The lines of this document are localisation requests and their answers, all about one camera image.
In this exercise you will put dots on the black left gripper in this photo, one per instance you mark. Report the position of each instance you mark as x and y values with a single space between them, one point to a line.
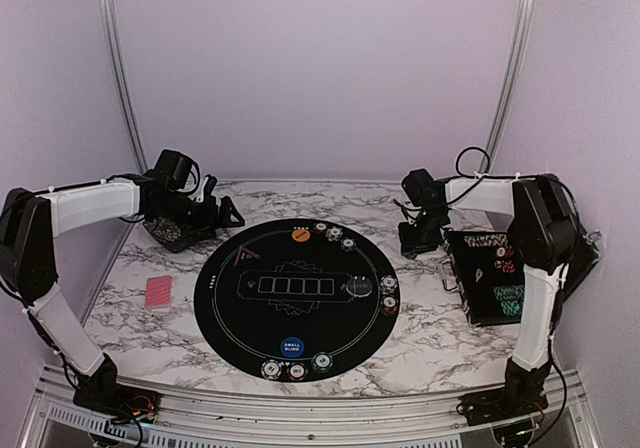
222 221

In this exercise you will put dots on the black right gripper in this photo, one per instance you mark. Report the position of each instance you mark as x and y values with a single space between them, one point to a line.
408 245

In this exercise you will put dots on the black dealer button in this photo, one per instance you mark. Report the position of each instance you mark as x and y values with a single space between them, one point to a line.
359 287

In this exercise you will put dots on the red triangular all-in marker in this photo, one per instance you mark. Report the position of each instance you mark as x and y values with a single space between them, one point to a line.
245 255

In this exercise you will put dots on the red playing card deck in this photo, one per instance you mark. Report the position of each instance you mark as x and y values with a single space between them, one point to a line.
158 292

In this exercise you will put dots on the orange big blind button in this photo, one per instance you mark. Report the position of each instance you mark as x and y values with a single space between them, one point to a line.
301 235

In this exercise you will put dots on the blue small blind button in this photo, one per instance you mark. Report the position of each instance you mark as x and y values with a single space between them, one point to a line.
292 348

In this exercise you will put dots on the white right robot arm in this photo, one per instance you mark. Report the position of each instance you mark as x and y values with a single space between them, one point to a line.
545 231

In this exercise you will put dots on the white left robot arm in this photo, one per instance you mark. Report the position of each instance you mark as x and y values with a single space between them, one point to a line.
30 223

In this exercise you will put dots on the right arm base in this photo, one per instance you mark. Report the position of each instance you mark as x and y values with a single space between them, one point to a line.
512 420

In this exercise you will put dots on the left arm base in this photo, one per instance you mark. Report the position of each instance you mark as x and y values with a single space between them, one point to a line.
103 393

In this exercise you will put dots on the black floral patterned pouch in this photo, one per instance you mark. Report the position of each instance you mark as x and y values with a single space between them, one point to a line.
174 237

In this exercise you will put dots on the black poker chip case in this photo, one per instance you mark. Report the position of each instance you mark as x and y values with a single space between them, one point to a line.
489 275

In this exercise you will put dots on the round black poker mat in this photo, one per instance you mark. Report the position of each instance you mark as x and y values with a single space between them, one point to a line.
294 290

